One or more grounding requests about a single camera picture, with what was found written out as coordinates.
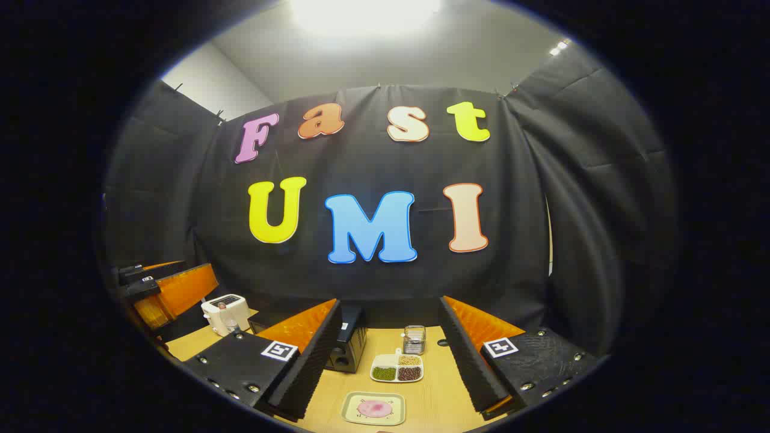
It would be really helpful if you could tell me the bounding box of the white divided dish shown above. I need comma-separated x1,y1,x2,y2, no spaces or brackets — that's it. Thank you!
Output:
369,348,425,383

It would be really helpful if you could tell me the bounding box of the pink round meat slice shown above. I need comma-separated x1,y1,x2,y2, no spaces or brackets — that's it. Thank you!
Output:
357,400,394,419

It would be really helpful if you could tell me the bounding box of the clear plastic water bottle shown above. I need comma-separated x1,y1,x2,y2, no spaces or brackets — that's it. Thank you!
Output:
218,302,241,335

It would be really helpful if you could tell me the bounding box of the metal wire basket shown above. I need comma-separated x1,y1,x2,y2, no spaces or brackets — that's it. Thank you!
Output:
402,325,427,355

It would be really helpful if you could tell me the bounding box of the black electric oven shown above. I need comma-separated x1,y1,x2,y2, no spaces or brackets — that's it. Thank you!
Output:
248,302,368,374

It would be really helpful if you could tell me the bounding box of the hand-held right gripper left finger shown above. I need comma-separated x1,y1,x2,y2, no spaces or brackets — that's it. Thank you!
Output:
182,299,342,422

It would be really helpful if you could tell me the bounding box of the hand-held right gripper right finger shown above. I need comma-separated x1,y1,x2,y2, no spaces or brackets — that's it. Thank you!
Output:
438,296,599,420

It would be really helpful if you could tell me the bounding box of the white toaster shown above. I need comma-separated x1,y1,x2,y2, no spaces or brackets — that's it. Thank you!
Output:
200,294,252,337

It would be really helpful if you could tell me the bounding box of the cream square plate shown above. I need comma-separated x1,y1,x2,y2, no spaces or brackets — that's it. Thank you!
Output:
340,392,407,426

